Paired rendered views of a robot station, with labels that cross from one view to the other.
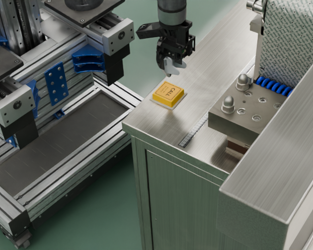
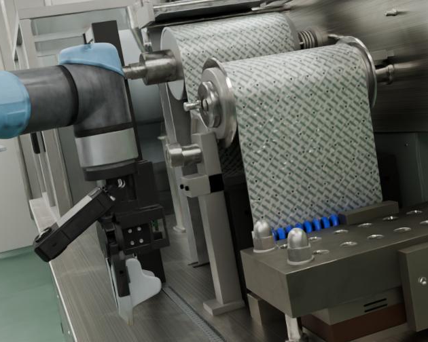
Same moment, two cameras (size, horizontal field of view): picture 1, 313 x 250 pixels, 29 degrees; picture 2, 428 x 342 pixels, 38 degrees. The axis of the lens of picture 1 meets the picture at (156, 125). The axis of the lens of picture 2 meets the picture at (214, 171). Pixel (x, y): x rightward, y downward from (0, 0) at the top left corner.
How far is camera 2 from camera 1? 1.25 m
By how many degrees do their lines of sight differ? 61
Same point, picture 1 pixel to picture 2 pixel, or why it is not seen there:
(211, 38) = (86, 324)
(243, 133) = (360, 271)
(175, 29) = (134, 170)
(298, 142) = not seen: outside the picture
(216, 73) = (159, 332)
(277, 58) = (276, 182)
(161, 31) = (102, 200)
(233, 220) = not seen: outside the picture
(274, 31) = (257, 135)
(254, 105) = (318, 244)
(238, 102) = not seen: hidden behind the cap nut
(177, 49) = (154, 210)
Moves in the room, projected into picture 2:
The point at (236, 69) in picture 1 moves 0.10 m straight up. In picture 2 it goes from (176, 316) to (166, 261)
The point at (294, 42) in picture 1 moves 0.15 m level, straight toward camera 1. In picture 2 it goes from (292, 134) to (368, 128)
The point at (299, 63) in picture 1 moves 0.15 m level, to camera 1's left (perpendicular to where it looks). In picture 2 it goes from (309, 168) to (263, 189)
